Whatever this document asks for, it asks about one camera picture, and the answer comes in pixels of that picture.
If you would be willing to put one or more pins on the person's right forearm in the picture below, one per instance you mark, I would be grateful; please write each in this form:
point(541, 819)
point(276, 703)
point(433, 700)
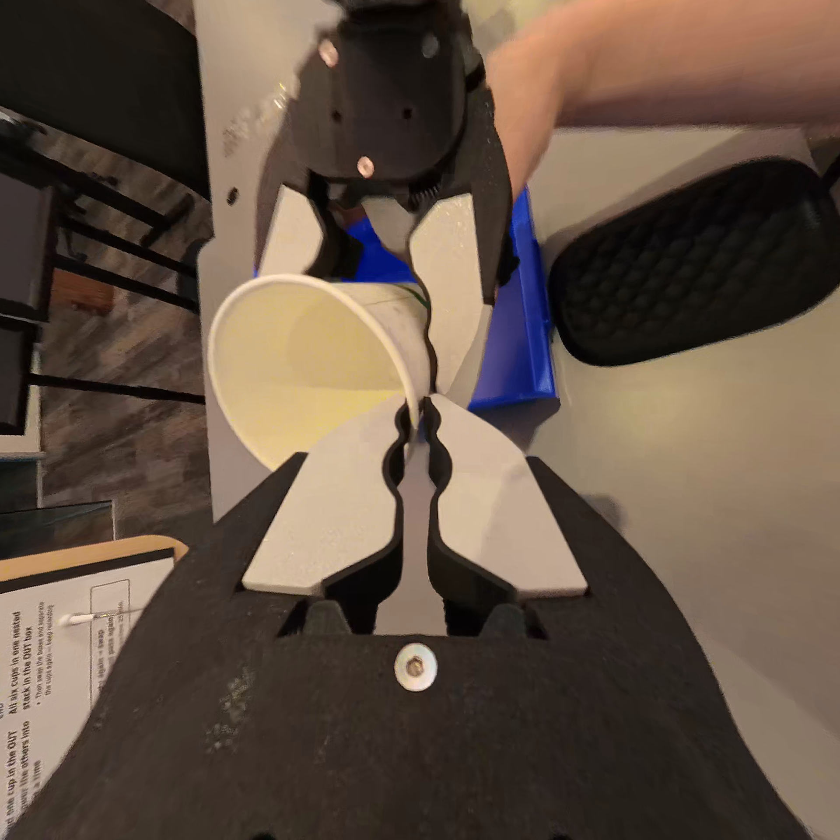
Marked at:
point(709, 66)

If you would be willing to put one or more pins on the black framed panel on stand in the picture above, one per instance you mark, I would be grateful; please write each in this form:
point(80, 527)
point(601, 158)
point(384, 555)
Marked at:
point(20, 263)

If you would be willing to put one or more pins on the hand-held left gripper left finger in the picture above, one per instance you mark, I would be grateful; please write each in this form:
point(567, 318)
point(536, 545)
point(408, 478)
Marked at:
point(328, 512)

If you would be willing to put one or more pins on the white paper cup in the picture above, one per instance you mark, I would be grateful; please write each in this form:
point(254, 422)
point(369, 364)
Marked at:
point(302, 368)

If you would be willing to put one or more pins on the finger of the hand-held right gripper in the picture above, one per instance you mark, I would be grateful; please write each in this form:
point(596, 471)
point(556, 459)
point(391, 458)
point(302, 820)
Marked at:
point(295, 236)
point(453, 276)

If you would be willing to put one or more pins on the wooden instruction board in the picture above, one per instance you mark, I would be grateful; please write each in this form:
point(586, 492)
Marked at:
point(66, 656)

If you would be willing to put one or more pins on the blue plastic bin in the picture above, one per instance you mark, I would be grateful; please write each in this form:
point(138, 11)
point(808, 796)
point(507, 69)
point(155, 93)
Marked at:
point(519, 341)

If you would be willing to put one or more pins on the black textured pad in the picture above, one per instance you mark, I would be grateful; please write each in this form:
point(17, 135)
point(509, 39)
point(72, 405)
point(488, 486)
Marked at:
point(696, 263)

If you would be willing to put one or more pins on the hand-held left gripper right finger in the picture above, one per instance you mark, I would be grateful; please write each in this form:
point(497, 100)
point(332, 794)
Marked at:
point(505, 512)

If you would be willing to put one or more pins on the person's right hand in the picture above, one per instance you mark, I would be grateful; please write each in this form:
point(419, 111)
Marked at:
point(538, 92)

